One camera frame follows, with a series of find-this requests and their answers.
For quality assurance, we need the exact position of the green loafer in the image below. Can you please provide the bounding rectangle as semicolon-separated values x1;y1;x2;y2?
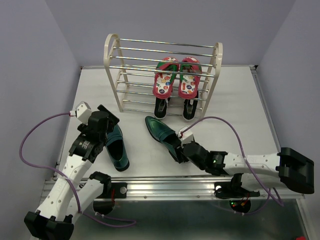
105;124;130;172
144;116;189;164

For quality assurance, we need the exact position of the black sneaker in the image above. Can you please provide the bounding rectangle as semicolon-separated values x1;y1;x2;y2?
182;99;198;121
153;97;171;120

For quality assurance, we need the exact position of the pink kids sandal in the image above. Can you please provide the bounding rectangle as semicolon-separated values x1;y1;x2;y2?
152;56;180;99
178;56;203;100

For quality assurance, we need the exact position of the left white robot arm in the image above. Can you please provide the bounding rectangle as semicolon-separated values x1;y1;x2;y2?
24;101;120;240

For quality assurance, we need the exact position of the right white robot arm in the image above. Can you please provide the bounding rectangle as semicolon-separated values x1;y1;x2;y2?
176;141;315;195

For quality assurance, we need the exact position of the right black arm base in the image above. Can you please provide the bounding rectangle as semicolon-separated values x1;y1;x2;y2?
214;182;260;215

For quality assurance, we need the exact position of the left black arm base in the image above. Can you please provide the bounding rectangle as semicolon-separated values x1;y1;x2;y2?
92;182;128;215

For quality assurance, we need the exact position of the cream and chrome shoe shelf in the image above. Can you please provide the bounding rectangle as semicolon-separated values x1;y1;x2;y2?
103;34;223;118

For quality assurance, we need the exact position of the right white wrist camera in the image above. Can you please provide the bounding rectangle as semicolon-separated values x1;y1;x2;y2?
177;126;194;146

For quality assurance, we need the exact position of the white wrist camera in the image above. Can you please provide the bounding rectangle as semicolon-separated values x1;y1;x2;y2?
69;101;93;125
177;126;194;146

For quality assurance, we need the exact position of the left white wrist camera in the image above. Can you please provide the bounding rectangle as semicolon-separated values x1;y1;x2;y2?
69;101;93;125

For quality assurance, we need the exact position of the aluminium mounting rail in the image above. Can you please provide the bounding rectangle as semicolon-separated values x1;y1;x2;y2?
41;177;306;201

